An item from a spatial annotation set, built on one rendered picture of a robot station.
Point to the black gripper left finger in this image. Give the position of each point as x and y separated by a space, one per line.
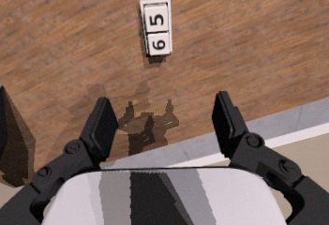
26 207

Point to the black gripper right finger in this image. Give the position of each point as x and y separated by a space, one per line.
309 201

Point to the white number cube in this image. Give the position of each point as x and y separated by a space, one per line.
156 17
158 43

